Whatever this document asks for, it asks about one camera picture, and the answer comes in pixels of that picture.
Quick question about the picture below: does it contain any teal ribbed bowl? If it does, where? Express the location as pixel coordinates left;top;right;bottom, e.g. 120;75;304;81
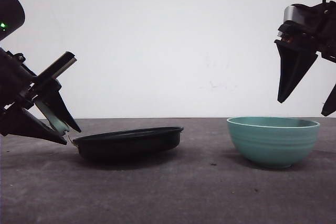
227;116;320;169

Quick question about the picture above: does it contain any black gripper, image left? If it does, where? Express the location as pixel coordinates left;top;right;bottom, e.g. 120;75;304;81
1;49;81;145

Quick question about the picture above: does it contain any black frying pan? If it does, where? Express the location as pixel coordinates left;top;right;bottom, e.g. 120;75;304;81
34;97;184;162

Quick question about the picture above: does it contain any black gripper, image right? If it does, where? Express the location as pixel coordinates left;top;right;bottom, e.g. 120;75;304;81
275;1;336;116

